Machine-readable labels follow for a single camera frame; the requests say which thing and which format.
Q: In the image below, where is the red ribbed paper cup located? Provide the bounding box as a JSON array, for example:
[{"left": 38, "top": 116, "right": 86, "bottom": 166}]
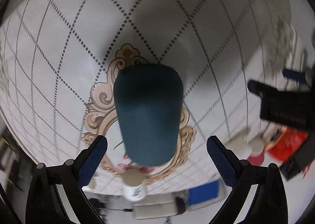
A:
[{"left": 247, "top": 137, "right": 265, "bottom": 166}]

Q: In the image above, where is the dark teal cup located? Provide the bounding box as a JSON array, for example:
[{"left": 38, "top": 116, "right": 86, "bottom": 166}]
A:
[{"left": 113, "top": 64, "right": 183, "bottom": 167}]

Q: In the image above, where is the white cup with calligraphy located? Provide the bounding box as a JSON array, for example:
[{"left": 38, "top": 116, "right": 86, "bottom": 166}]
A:
[{"left": 122, "top": 169, "right": 147, "bottom": 203}]

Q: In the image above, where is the patterned floral tablecloth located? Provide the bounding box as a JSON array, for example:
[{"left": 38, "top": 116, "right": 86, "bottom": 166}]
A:
[{"left": 1, "top": 0, "right": 305, "bottom": 195}]

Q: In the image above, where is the red plastic bag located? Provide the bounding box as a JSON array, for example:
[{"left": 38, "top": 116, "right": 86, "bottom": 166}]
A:
[{"left": 266, "top": 126, "right": 308, "bottom": 162}]

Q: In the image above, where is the blue panel board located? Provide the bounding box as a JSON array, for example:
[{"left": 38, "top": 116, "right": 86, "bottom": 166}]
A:
[{"left": 188, "top": 181, "right": 220, "bottom": 206}]

